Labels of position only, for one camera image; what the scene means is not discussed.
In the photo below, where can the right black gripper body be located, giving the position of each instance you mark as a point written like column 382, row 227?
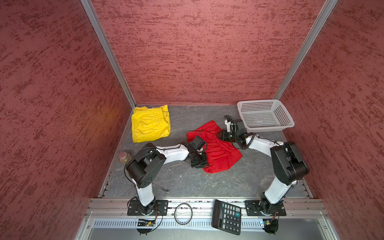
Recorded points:
column 229, row 136

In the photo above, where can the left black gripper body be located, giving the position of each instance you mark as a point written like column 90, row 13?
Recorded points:
column 199, row 160

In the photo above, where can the red shorts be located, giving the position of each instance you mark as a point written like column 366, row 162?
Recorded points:
column 221, row 156

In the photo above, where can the yellow shorts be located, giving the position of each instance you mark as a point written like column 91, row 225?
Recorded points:
column 150, row 124

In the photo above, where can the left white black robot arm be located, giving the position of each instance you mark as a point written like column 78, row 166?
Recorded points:
column 143, row 166

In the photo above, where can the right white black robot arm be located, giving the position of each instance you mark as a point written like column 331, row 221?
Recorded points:
column 288, row 164

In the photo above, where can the white plastic basket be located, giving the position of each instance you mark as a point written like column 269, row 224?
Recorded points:
column 265, row 116

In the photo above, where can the metal spoon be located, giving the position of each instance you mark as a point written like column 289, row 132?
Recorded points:
column 163, row 189

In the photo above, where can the black calculator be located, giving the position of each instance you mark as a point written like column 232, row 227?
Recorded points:
column 227, row 217

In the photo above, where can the small brown glass jar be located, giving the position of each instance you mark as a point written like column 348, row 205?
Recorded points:
column 123, row 157

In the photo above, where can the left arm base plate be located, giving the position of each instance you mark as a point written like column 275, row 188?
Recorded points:
column 135, row 208

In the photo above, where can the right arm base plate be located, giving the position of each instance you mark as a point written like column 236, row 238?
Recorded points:
column 265, row 209

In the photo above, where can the left circuit board with wires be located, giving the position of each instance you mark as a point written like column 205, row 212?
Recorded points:
column 145, row 226

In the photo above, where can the circuit board with wires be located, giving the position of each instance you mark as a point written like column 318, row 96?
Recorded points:
column 145, row 226
column 271, row 226

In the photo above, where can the right circuit board with wires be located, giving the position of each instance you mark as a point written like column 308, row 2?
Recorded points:
column 271, row 226

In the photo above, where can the aluminium front frame rail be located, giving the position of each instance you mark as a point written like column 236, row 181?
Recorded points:
column 112, row 212

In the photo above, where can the right aluminium corner post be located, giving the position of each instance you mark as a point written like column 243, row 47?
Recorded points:
column 317, row 26

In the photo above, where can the aluminium corner post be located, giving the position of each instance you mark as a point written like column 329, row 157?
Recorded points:
column 317, row 26
column 97, row 26

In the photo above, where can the left aluminium corner post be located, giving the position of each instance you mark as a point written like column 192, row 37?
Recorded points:
column 97, row 26

